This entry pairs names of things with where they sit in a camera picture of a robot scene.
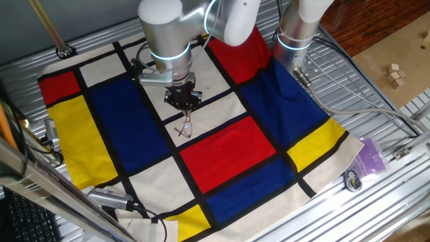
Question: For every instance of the aluminium frame beam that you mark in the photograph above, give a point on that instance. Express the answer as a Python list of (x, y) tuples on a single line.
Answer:
[(50, 181)]

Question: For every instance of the brown thin-framed glasses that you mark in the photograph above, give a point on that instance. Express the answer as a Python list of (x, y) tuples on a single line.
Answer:
[(186, 129)]

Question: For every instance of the colour block tablecloth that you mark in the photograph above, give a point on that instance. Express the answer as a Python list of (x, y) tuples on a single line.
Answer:
[(228, 154)]

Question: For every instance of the silver corner bracket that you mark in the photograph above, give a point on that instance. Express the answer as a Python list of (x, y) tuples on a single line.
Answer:
[(401, 153)]

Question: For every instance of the black keyboard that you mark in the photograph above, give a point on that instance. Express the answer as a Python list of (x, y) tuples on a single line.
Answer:
[(30, 218)]

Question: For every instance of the brown cardboard sheet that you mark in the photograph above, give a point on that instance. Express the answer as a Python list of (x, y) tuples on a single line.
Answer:
[(396, 47)]

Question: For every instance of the small silver ribbed camera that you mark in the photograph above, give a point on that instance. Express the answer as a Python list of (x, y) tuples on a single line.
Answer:
[(51, 131)]

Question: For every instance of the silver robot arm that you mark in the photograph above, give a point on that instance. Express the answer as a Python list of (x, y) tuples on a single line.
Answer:
[(168, 27)]

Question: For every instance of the silver camera with label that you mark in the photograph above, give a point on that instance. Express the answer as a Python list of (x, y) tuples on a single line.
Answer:
[(109, 198)]

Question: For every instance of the small wooden cube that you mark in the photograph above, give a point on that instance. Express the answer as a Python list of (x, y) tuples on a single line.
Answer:
[(398, 83), (393, 67), (392, 77)]

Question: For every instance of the purple plastic bag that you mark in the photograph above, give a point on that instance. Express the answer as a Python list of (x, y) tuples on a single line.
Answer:
[(369, 158)]

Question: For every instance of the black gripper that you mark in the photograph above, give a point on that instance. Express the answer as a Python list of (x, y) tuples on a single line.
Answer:
[(183, 89)]

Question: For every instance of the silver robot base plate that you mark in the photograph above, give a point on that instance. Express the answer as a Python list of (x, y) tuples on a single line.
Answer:
[(314, 69)]

